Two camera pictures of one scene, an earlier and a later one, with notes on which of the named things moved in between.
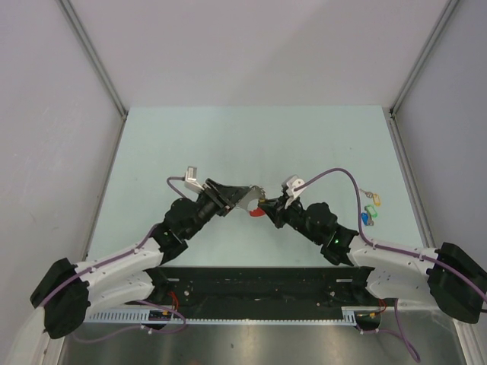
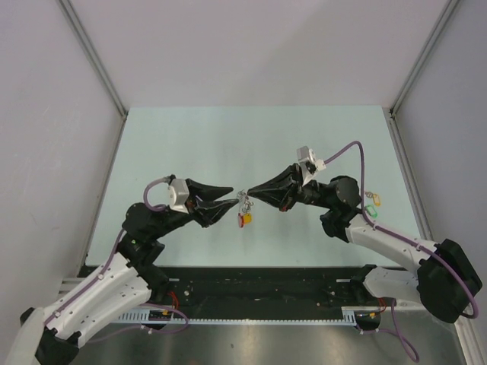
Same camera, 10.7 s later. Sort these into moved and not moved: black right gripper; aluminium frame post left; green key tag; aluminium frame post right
Moved: black right gripper
Not moved: aluminium frame post left; green key tag; aluminium frame post right
